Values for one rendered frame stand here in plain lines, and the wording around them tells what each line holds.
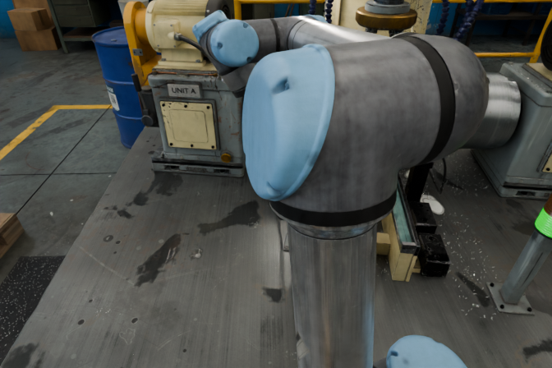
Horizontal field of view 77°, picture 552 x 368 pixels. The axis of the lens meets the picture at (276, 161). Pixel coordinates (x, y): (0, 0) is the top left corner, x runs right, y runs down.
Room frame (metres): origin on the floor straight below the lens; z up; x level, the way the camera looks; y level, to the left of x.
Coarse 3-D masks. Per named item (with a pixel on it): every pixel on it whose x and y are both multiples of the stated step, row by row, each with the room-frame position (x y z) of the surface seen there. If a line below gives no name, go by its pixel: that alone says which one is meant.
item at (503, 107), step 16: (496, 80) 1.00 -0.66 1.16; (512, 80) 1.02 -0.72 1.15; (496, 96) 0.95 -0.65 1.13; (512, 96) 0.95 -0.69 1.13; (496, 112) 0.92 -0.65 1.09; (512, 112) 0.93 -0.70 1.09; (480, 128) 0.92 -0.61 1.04; (496, 128) 0.91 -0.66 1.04; (512, 128) 0.92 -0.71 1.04; (480, 144) 0.93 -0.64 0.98; (496, 144) 0.92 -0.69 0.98
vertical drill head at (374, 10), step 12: (372, 0) 1.16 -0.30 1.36; (384, 0) 1.08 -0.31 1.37; (396, 0) 1.08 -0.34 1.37; (360, 12) 1.09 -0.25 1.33; (372, 12) 1.08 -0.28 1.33; (384, 12) 1.06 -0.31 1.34; (396, 12) 1.05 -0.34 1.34; (408, 12) 1.08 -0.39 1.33; (360, 24) 1.09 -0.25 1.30; (372, 24) 1.05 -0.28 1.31; (384, 24) 1.03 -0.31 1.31; (396, 24) 1.03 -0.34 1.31; (408, 24) 1.04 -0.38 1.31
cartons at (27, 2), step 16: (16, 0) 5.79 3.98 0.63; (32, 0) 5.80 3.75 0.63; (16, 16) 5.32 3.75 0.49; (32, 16) 5.27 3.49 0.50; (48, 16) 5.75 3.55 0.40; (16, 32) 5.28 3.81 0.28; (32, 32) 5.31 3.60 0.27; (48, 32) 5.35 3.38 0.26; (32, 48) 5.30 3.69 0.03; (48, 48) 5.34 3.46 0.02
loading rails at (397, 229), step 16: (400, 192) 0.76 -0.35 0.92; (400, 208) 0.70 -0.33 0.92; (384, 224) 0.73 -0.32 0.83; (400, 224) 0.64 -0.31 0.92; (384, 240) 0.65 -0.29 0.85; (400, 240) 0.58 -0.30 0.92; (416, 240) 0.57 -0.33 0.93; (400, 256) 0.56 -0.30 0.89; (416, 256) 0.55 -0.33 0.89; (400, 272) 0.56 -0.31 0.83; (416, 272) 0.58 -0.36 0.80
